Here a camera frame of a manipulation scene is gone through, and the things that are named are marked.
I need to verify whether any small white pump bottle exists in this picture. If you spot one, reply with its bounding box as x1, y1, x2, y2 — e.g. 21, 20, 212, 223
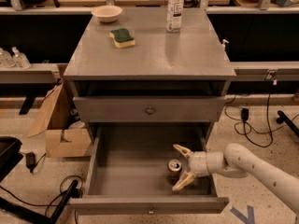
221, 39, 229, 51

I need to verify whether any orange soda can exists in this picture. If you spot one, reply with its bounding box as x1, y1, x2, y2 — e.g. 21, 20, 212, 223
167, 159, 182, 185

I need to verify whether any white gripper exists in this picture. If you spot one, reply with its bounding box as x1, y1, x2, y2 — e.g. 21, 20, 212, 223
172, 144, 209, 191

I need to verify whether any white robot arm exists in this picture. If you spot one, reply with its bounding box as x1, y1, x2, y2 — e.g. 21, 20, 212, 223
172, 143, 299, 215

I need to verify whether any black power adapter right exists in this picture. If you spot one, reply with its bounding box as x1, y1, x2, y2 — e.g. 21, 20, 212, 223
241, 108, 249, 122

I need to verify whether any black chair base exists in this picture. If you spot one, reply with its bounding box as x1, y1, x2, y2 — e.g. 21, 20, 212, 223
0, 137, 84, 224

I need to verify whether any clear plastic water bottle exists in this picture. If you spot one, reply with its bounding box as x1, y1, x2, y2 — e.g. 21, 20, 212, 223
166, 0, 184, 33

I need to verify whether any white bowl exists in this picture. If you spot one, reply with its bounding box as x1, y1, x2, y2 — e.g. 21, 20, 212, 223
92, 5, 122, 23

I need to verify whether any black power adapter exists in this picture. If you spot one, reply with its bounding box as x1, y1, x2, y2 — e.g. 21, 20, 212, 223
241, 108, 249, 122
25, 152, 36, 172

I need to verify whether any closed grey top drawer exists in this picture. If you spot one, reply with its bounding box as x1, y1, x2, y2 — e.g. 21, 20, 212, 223
74, 96, 225, 122

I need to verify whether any green yellow sponge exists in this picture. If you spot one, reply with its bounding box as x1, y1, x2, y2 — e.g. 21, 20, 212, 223
109, 28, 135, 49

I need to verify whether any cardboard box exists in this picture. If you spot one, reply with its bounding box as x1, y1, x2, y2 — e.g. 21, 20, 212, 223
26, 63, 93, 159

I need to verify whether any black cable on floor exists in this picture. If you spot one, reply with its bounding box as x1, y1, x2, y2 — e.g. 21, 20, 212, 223
223, 77, 299, 148

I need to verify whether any grey drawer cabinet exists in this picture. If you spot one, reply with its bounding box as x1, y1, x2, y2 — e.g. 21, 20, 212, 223
63, 6, 237, 217

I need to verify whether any black power adapter left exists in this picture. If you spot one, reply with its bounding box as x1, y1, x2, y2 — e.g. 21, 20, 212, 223
25, 152, 36, 172

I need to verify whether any clear sanitizer bottle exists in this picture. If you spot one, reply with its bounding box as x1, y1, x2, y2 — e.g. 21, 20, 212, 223
12, 47, 31, 69
0, 48, 15, 68

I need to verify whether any blue floor tape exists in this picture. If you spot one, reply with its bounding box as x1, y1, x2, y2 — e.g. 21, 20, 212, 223
230, 205, 255, 224

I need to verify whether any open grey middle drawer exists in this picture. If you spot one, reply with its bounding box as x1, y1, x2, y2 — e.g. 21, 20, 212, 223
70, 125, 229, 215

